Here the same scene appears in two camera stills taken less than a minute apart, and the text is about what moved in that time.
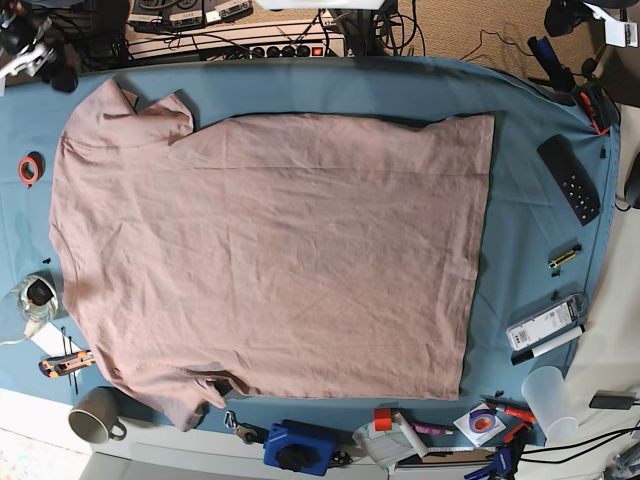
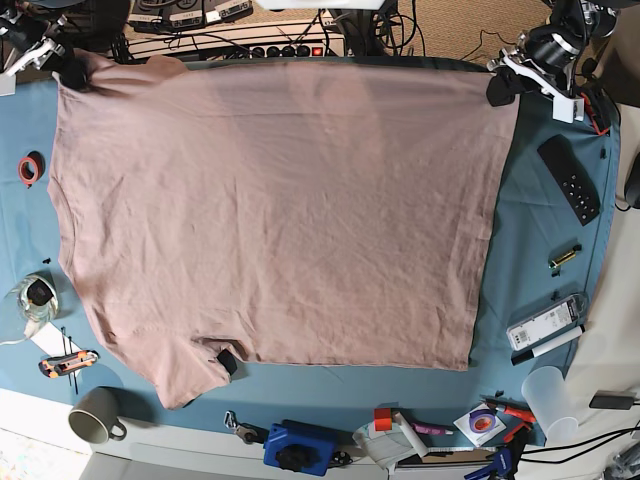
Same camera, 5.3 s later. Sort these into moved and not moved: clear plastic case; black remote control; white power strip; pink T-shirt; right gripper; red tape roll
Moved: pink T-shirt; right gripper
Not moved: clear plastic case; black remote control; red tape roll; white power strip
